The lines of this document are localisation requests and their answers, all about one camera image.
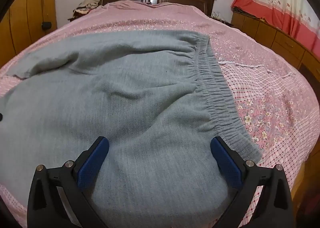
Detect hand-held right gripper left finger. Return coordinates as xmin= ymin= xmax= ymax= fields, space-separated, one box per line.
xmin=26 ymin=136 xmax=110 ymax=228

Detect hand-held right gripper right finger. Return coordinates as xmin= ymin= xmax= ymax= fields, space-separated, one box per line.
xmin=210 ymin=136 xmax=293 ymax=228

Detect grey fleece pants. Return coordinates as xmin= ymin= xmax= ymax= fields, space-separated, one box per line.
xmin=0 ymin=29 xmax=263 ymax=228

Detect pink floral bedspread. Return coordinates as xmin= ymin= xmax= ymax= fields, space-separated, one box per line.
xmin=0 ymin=0 xmax=320 ymax=228

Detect wooden wardrobe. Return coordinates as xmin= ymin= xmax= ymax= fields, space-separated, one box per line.
xmin=0 ymin=0 xmax=59 ymax=69

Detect low wooden cabinet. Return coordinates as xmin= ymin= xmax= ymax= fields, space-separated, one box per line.
xmin=230 ymin=9 xmax=320 ymax=81

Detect pile of clothes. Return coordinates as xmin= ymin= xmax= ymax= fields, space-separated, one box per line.
xmin=72 ymin=0 xmax=100 ymax=19

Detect dry twigs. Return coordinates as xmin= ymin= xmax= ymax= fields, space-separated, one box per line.
xmin=212 ymin=11 xmax=234 ymax=27

